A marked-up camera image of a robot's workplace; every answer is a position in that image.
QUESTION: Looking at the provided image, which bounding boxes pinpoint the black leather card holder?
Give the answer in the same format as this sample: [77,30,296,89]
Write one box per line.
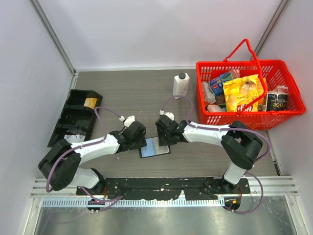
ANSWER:
[139,137,171,159]

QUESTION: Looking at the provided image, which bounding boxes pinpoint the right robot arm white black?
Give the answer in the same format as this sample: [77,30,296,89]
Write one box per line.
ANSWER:
[155,114,263,193]

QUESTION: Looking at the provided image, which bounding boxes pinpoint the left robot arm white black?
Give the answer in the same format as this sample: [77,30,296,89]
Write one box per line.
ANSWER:
[38,120,147,195]

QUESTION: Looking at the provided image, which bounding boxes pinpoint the yellow card in tray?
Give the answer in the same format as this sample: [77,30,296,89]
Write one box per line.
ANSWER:
[84,97,97,109]

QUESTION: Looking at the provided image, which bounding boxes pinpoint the white cards in tray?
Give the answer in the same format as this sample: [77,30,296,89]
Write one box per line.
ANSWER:
[64,134,86,143]

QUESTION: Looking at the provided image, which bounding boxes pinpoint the white bottle black cap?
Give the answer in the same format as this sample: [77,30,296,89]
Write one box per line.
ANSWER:
[173,72,190,99]

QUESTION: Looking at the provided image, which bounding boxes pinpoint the pale wrapped snack pack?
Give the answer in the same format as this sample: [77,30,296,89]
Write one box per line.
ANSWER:
[201,82,216,104]

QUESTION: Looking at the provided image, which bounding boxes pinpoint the black compartment tray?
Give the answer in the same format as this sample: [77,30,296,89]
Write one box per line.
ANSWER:
[47,89,103,147]

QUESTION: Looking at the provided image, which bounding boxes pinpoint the blue box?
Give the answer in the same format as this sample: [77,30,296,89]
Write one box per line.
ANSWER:
[210,77,224,96]

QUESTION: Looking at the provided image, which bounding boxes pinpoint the yellow Lays chips bag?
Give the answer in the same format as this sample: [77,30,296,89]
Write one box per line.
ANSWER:
[223,74,259,112]

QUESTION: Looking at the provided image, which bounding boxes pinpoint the green sponge pack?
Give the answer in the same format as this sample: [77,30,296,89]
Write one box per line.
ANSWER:
[219,70,237,81]

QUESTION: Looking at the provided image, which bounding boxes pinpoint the orange snack box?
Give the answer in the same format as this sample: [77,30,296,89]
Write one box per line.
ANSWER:
[257,77,268,112]

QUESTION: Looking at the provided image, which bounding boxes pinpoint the black snack package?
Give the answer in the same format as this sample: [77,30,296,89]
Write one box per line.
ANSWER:
[263,85,289,112]

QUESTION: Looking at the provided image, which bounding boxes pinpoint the red plastic shopping basket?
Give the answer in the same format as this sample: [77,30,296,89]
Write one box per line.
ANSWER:
[196,39,306,130]

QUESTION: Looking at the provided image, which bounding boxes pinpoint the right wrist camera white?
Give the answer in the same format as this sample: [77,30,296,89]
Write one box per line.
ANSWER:
[159,110,175,120]

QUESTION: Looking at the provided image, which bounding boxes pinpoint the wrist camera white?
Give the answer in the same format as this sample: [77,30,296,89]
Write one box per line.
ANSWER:
[119,116,135,127]
[159,110,175,120]

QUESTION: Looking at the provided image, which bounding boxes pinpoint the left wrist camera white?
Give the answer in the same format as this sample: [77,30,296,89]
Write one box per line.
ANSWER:
[119,116,135,127]

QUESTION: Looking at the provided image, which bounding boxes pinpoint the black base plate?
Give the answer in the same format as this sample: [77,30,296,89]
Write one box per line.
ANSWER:
[86,177,250,201]

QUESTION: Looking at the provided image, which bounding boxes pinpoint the white cable duct rail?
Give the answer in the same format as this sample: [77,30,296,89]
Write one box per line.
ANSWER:
[42,197,225,208]

